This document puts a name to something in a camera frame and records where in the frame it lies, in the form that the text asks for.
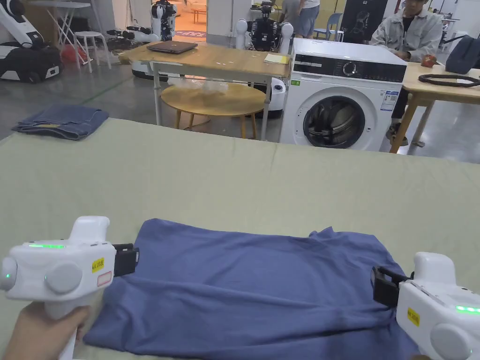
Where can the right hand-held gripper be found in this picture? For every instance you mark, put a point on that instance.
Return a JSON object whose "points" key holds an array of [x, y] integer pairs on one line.
{"points": [[438, 311]]}

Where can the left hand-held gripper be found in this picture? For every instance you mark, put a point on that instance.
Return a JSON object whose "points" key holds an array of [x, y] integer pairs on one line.
{"points": [[75, 262]]}

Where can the dark blue shirt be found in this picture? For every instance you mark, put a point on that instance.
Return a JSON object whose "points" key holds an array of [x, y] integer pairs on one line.
{"points": [[243, 288]]}

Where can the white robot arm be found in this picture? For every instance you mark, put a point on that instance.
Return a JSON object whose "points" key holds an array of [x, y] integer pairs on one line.
{"points": [[140, 34]]}

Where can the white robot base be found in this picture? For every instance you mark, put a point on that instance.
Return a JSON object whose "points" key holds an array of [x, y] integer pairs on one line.
{"points": [[277, 97]]}

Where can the person's left hand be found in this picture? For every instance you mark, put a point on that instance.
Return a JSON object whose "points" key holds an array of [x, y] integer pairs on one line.
{"points": [[30, 333]]}

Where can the folded blue jeans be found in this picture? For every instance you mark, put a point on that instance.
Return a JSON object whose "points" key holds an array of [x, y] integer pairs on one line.
{"points": [[63, 120]]}

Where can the bed with pale green sheet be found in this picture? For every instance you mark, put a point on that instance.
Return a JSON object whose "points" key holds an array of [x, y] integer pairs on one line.
{"points": [[225, 180]]}

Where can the white and black wheeled robot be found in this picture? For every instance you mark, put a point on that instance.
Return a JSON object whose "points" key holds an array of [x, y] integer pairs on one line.
{"points": [[22, 52]]}

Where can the white washing machine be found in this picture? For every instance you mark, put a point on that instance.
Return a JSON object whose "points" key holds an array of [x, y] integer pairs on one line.
{"points": [[337, 93]]}

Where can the white humanoid robot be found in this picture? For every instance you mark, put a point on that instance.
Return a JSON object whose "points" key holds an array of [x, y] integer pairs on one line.
{"points": [[163, 20]]}

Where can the black robot with white arms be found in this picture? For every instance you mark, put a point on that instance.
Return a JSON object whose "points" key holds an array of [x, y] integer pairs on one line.
{"points": [[266, 32]]}

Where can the black display board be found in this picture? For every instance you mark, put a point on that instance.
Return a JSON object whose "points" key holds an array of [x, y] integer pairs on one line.
{"points": [[363, 20]]}

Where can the group of people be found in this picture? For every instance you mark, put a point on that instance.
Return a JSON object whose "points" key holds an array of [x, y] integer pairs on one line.
{"points": [[300, 17]]}

